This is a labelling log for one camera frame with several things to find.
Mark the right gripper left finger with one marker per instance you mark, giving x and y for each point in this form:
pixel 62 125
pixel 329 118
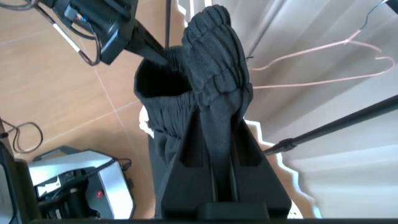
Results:
pixel 186 186

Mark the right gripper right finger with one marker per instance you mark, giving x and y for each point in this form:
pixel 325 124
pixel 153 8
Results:
pixel 261 186

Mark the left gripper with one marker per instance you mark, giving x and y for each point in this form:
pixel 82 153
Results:
pixel 115 31

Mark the black shorts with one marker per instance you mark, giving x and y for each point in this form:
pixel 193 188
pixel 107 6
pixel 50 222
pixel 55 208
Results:
pixel 214 62

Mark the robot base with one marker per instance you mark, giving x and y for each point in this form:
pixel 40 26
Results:
pixel 109 186

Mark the black clothes rack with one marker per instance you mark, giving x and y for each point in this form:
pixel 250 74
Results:
pixel 342 121

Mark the pink clothes hanger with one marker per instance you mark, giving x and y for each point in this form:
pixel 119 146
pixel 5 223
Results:
pixel 347 41

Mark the beige curtain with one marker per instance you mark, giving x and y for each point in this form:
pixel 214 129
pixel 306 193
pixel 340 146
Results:
pixel 295 25

